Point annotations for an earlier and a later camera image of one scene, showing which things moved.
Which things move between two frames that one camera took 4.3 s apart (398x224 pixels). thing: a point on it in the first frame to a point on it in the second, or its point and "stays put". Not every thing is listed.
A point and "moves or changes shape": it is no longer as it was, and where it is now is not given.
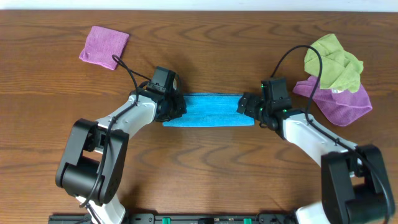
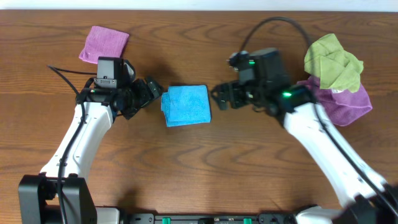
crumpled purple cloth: [340, 108] stays put
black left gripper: [178, 106] to [144, 93]
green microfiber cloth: [341, 70] stays put
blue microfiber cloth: [212, 109] moves or changes shape
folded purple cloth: [101, 44] stays put
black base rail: [181, 218] stays put
